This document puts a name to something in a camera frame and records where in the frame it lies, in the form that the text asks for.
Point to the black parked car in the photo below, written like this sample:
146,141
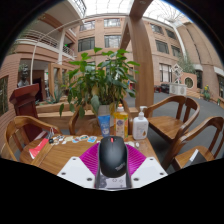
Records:
161,89

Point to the dark red wooden podium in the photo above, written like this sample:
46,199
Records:
25,103

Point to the dark bust statue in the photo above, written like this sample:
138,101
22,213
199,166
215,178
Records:
24,78

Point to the blue squeeze tube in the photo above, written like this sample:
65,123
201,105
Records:
104,126

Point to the red white pouch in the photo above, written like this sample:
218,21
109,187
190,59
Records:
37,149

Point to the green plant in white pot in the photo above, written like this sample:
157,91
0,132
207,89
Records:
100,76

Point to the black computer mouse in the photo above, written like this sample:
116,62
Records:
112,156

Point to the blue white card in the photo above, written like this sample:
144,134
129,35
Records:
92,139

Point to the small white packet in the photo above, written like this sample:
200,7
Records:
132,144

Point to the black notebook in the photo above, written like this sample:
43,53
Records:
197,160

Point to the yellow liquid soap bottle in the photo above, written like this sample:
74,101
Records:
121,125

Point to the bunch of keys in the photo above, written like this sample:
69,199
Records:
51,137

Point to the white outdoor unit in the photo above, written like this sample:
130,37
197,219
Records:
178,89

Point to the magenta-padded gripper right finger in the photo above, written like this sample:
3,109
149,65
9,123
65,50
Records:
150,170

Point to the wooden post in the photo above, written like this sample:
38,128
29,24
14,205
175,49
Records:
141,60

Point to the wooden armchair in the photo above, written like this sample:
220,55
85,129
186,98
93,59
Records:
75,121
163,125
200,126
16,121

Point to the white pump bottle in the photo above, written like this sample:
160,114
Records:
140,128

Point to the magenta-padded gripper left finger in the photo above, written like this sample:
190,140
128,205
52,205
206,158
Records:
75,170

